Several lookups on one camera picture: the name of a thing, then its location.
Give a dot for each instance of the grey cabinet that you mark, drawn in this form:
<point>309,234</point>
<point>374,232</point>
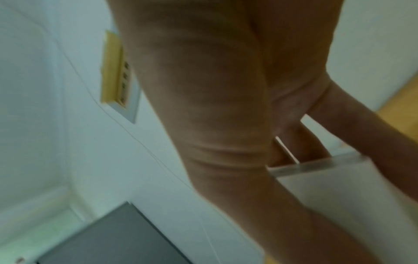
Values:
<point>114,237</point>

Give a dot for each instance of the white box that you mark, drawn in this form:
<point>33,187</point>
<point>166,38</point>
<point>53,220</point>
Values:
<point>346,206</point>

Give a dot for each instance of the person's right hand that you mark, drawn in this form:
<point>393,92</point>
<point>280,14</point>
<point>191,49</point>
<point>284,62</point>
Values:
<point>209,85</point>

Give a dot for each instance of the yellow framed wall socket panel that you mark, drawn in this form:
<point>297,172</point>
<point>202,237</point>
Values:
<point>112,74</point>

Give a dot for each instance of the yellow wooden board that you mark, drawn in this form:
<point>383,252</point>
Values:
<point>400,113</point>

